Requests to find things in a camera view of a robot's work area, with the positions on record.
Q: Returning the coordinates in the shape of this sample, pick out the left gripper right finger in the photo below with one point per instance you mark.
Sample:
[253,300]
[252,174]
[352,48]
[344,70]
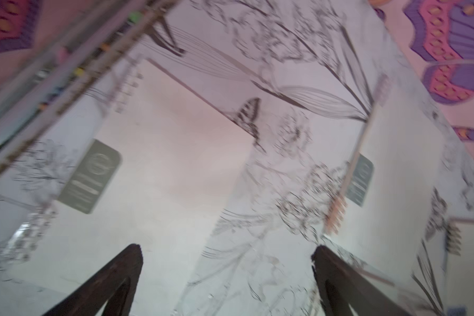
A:
[343,291]

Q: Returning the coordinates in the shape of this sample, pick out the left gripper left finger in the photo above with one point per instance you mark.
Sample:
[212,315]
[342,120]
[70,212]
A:
[111,289]

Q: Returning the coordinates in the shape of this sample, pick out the CAMP spiral notebook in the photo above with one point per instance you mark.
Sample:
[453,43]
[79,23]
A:
[460,267]

